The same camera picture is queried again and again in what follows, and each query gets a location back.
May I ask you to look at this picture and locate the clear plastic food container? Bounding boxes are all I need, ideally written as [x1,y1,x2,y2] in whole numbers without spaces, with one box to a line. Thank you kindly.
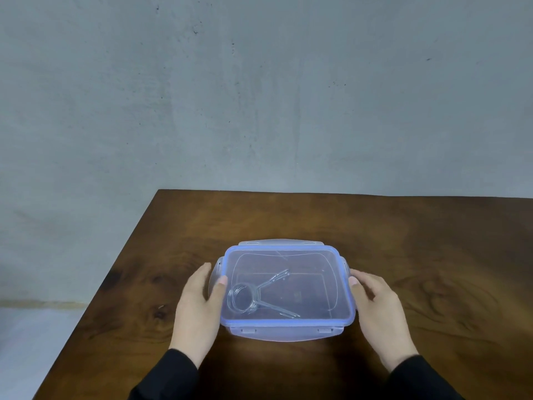
[224,251,353,330]

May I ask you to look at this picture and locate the clear plastic container lid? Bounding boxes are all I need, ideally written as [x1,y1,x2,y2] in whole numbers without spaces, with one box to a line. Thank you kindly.
[208,239,357,343]

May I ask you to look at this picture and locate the person's right forearm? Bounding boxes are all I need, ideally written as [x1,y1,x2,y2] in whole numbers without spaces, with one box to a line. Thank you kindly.
[385,354,465,400]

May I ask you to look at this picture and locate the person's left hand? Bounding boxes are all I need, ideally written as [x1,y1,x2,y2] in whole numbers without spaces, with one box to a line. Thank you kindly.
[169,262,229,370]

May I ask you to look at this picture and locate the person's left forearm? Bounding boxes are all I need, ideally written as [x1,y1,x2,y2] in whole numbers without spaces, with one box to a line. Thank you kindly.
[128,348,200,400]

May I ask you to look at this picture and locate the metal torsion spring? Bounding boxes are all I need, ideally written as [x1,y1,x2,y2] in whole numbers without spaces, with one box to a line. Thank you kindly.
[227,269,301,319]

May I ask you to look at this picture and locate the person's right hand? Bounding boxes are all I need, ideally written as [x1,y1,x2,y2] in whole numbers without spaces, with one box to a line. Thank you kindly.
[348,269,419,373]

